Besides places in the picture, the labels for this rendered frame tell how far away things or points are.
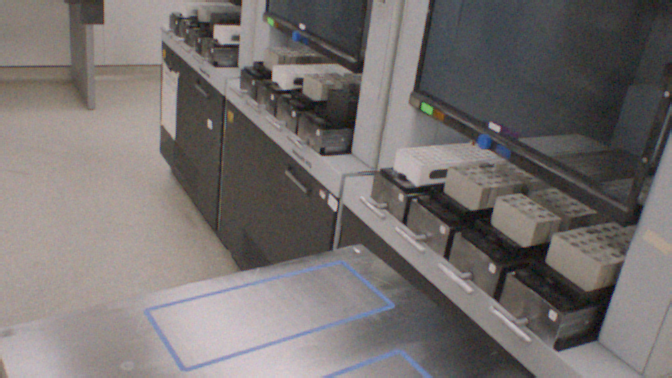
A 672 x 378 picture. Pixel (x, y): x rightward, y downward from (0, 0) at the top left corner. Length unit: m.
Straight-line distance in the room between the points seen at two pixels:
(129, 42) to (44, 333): 3.99
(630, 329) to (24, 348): 0.91
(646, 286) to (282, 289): 0.57
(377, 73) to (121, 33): 3.32
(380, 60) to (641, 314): 0.86
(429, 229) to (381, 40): 0.52
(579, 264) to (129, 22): 4.00
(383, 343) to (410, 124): 0.73
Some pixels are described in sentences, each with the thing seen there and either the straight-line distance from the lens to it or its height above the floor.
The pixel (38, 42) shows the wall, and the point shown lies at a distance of 4.76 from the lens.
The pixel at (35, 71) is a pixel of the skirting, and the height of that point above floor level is 0.06.
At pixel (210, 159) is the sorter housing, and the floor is 0.37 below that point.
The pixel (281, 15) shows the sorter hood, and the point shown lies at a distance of 2.14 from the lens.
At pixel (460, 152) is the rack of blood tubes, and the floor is 0.86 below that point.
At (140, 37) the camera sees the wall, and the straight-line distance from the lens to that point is 4.86.
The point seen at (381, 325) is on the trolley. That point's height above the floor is 0.82.
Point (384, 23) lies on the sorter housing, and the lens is 1.65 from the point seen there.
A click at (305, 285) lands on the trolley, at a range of 1.05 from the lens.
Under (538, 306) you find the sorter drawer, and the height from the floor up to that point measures 0.79.
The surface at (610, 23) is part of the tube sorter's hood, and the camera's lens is 1.15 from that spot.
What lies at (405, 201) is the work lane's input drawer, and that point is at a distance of 1.45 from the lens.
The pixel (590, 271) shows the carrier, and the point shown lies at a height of 0.86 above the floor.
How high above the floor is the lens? 1.39
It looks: 24 degrees down
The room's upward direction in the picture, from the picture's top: 8 degrees clockwise
